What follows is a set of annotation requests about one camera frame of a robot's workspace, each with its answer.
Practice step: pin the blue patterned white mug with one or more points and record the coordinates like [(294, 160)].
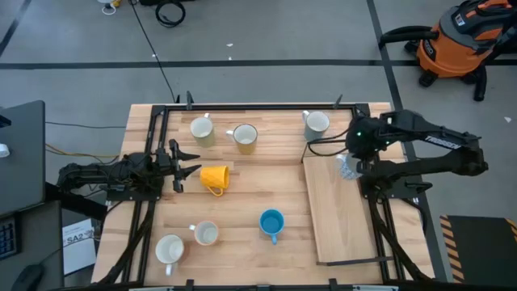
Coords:
[(347, 171)]

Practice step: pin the blue faceted mug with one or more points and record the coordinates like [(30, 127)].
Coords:
[(271, 222)]

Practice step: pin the small yellow object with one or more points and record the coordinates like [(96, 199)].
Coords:
[(116, 3)]

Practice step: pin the white printed paper sheet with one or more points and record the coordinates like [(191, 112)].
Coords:
[(78, 250)]

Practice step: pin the yellow dotted mug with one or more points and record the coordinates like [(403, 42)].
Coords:
[(207, 233)]

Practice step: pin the black computer mouse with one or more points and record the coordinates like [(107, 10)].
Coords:
[(28, 278)]

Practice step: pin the black keyboard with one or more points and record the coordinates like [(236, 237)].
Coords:
[(7, 238)]

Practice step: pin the yellow faceted mug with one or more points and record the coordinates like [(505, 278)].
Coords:
[(214, 175)]

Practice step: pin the large white mug brown rim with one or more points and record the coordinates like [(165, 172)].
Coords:
[(169, 250)]

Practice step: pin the black hazard striped mat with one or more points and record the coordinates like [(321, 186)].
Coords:
[(480, 250)]

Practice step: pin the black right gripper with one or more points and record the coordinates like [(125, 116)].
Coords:
[(361, 143)]

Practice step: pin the orange shop vacuum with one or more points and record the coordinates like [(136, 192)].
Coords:
[(452, 52)]

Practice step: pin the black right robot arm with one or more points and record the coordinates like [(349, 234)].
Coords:
[(444, 141)]

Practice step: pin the dark grey desk panel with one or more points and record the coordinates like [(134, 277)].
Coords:
[(20, 161)]

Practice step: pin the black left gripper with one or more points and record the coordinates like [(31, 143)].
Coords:
[(177, 165)]

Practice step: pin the black table frame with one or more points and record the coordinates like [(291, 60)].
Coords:
[(258, 107)]

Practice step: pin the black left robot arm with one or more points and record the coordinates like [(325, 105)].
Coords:
[(89, 171)]

